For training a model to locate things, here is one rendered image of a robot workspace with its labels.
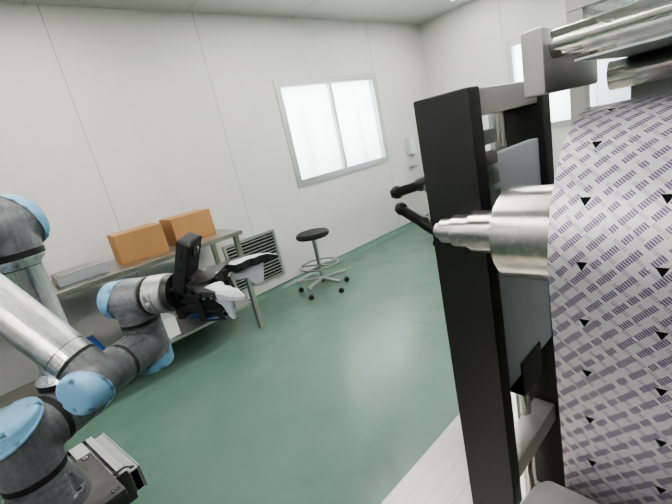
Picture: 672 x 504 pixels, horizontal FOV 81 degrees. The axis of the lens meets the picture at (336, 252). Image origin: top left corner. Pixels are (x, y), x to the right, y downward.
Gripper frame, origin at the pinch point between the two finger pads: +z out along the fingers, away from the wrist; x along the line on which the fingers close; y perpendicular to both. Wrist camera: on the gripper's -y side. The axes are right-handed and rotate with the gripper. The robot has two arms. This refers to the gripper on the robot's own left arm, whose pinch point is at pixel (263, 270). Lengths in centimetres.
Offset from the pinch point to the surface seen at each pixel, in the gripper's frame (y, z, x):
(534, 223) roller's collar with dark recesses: -16, 37, 32
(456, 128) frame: -20.9, 33.3, 23.0
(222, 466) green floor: 133, -92, -59
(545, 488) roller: -5, 35, 41
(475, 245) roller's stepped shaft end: -13.1, 33.4, 28.3
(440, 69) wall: -7, 51, -593
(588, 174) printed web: -20, 38, 36
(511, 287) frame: -4.8, 36.6, 21.2
